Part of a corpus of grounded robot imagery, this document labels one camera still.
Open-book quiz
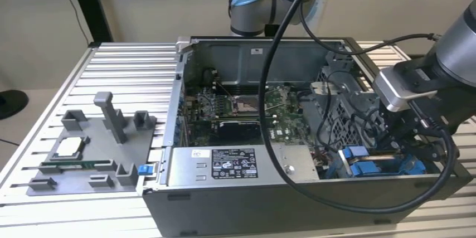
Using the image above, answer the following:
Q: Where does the black disk wire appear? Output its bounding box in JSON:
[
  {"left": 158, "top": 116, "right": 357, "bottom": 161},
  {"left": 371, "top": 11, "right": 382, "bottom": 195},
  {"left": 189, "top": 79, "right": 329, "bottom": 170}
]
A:
[{"left": 349, "top": 111, "right": 389, "bottom": 145}]

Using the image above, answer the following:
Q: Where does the hard disk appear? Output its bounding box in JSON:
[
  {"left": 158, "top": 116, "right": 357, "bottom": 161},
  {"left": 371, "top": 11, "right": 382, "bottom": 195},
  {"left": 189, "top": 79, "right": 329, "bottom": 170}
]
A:
[{"left": 338, "top": 145, "right": 403, "bottom": 166}]

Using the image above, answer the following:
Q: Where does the grey metal disk bay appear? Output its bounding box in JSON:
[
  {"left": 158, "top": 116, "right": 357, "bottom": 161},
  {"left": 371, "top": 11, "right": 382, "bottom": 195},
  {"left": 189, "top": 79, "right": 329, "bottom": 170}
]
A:
[{"left": 299, "top": 50, "right": 383, "bottom": 151}]

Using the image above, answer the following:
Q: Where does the blue carrier in bay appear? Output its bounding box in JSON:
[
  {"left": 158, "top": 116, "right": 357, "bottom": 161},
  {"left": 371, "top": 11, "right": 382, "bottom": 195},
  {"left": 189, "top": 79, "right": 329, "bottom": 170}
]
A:
[{"left": 349, "top": 162, "right": 426, "bottom": 179}]

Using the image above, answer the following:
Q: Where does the green motherboard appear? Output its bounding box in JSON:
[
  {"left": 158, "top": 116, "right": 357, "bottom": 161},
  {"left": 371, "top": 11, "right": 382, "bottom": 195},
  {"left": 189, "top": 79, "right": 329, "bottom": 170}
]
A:
[{"left": 183, "top": 81, "right": 317, "bottom": 148}]

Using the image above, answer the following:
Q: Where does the metal socket cover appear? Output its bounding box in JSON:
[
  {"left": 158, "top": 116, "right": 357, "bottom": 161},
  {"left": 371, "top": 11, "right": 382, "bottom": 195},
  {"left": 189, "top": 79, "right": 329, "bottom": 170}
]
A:
[{"left": 265, "top": 86, "right": 290, "bottom": 110}]

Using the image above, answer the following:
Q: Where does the CPU socket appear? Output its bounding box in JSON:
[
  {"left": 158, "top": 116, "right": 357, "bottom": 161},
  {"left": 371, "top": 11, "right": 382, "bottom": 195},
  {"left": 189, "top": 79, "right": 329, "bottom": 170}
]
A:
[{"left": 229, "top": 94, "right": 266, "bottom": 116}]

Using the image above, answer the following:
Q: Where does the black fan heatsink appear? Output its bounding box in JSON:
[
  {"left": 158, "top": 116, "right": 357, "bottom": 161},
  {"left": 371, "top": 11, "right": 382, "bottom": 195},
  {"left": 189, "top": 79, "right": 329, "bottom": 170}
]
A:
[{"left": 217, "top": 120, "right": 262, "bottom": 142}]

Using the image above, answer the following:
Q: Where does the silver power supply unit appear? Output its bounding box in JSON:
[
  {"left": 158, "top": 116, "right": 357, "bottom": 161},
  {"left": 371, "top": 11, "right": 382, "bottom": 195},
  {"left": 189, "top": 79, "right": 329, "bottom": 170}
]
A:
[{"left": 166, "top": 145, "right": 319, "bottom": 187}]

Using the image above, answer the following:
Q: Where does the black open PC case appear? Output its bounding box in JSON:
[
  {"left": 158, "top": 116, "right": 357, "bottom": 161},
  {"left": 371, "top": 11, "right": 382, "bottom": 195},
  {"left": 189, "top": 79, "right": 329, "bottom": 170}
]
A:
[{"left": 142, "top": 36, "right": 473, "bottom": 236}]

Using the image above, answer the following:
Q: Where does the grey parts rack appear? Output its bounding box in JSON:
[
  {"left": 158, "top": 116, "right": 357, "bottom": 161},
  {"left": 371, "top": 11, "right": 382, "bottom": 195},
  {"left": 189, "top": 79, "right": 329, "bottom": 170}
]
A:
[{"left": 25, "top": 91, "right": 158, "bottom": 197}]

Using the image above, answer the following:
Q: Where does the green RAM stick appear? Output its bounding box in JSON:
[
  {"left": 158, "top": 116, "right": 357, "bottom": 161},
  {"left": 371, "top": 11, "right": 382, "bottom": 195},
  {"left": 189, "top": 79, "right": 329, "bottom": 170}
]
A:
[{"left": 39, "top": 159, "right": 111, "bottom": 169}]

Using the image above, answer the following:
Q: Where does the silver CPU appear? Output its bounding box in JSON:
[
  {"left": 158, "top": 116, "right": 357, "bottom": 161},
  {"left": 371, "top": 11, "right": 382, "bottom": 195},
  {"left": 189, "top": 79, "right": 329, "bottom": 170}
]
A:
[{"left": 50, "top": 137, "right": 85, "bottom": 158}]

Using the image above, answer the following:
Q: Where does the black round stand base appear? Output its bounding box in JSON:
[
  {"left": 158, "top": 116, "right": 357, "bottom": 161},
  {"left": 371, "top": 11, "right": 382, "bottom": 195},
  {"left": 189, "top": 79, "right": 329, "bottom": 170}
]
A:
[{"left": 0, "top": 89, "right": 29, "bottom": 120}]

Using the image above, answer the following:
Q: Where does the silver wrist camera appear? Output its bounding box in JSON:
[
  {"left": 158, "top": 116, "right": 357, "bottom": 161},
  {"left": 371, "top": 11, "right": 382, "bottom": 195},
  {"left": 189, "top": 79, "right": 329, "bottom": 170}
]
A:
[{"left": 371, "top": 67, "right": 438, "bottom": 113}]

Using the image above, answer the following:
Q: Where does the long black case wire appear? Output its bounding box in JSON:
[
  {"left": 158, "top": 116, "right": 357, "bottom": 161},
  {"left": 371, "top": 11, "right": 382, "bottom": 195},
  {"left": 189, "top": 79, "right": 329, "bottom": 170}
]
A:
[{"left": 315, "top": 70, "right": 354, "bottom": 154}]

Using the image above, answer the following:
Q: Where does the thin black camera cable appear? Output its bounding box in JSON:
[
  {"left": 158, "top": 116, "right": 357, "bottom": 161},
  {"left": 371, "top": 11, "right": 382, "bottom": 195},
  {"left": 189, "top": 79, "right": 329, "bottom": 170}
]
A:
[{"left": 298, "top": 14, "right": 442, "bottom": 55}]

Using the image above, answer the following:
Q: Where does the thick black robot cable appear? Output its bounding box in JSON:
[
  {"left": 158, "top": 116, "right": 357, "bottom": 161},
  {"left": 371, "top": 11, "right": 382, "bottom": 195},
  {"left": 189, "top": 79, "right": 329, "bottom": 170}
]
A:
[{"left": 259, "top": 0, "right": 458, "bottom": 213}]

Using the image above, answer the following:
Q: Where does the black upright post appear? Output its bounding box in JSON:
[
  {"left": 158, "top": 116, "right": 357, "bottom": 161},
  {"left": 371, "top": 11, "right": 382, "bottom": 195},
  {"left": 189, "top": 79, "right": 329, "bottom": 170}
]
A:
[{"left": 65, "top": 0, "right": 114, "bottom": 43}]

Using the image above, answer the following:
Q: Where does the thin black wall cable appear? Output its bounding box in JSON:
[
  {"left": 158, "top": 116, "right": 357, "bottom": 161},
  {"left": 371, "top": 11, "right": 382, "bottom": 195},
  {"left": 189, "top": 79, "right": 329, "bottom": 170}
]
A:
[{"left": 54, "top": 0, "right": 91, "bottom": 44}]

